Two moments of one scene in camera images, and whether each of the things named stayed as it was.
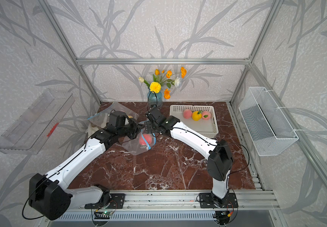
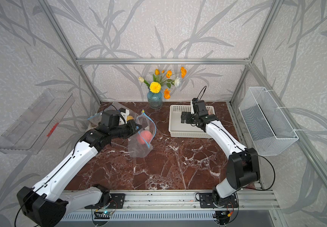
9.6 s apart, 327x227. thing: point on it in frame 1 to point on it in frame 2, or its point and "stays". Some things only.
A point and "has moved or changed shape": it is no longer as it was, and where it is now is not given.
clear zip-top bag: x=101 y=118 stays
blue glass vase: x=154 y=99 stays
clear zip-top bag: x=143 y=142 has moved or changed shape
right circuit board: x=222 y=215 stays
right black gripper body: x=148 y=126 to x=190 y=118
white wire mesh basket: x=270 y=129 stays
